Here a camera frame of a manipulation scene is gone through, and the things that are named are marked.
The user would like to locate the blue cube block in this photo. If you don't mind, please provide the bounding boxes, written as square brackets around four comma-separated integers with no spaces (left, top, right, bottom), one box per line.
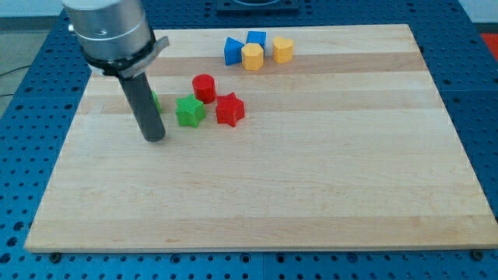
[246,30,267,50]

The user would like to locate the yellow heart block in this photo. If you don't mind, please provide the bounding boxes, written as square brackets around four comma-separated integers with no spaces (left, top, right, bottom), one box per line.
[272,37,294,64]

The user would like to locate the yellow hexagon block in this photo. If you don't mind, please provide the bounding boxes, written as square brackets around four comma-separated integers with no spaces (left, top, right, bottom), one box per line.
[241,43,264,71]

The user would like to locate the light wooden board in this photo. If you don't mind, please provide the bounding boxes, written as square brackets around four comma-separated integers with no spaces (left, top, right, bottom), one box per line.
[25,24,497,253]

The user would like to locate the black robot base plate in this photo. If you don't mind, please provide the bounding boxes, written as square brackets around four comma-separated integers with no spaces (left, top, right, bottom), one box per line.
[215,0,300,14]

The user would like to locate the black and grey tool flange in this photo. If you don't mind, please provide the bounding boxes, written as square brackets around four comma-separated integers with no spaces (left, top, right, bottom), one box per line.
[81,36,170,79]

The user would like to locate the green star block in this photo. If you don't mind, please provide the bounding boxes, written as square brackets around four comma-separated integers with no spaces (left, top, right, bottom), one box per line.
[175,94,206,128]

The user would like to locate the green cylinder block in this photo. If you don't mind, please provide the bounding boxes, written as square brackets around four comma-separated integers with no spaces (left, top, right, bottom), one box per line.
[151,90,162,116]

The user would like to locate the red star block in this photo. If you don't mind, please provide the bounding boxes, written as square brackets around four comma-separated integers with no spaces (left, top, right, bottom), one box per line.
[216,93,245,128]

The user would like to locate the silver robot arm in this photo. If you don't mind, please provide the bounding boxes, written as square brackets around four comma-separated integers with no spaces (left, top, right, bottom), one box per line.
[61,0,169,142]

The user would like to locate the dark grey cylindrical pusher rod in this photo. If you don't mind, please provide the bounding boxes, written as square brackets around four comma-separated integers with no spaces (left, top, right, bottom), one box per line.
[118,73,166,142]

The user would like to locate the red cylinder block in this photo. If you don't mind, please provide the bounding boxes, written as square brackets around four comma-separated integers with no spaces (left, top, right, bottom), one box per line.
[191,74,216,104]

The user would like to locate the black cable on floor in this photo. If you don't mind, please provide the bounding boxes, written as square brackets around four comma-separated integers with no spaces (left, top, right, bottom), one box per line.
[0,64,31,98]

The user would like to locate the blue triangle block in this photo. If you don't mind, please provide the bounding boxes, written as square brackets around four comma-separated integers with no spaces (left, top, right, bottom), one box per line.
[223,37,244,66]

